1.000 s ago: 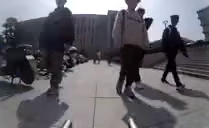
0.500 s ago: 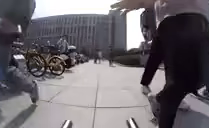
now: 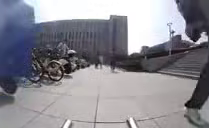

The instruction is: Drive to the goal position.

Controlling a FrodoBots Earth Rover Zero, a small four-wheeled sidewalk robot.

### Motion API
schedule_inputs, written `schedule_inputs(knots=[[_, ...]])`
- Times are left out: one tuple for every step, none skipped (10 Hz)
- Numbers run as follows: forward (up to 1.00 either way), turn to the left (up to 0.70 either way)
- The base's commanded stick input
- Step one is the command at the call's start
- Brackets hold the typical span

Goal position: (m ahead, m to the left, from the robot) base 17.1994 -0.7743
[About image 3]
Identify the person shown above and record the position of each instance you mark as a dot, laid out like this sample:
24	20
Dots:
62	48
202	66
10	43
113	62
98	61

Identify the grey paved slab path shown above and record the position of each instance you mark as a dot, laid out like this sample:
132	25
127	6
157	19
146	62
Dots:
102	93

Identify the large grey building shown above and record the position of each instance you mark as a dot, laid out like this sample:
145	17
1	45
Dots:
88	36

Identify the row of parked bicycles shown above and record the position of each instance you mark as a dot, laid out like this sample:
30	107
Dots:
53	65

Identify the robot's own part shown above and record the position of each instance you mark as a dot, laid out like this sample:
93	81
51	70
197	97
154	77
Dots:
132	123
66	124

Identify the low building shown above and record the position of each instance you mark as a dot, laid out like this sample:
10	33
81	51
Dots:
168	45

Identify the lamp pole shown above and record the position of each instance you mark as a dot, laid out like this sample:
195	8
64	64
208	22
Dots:
170	38

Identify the grey stone stairs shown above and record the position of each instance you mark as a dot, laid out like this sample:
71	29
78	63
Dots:
188	65

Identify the grey stone wall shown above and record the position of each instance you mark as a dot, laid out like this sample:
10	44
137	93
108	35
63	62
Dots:
158	62

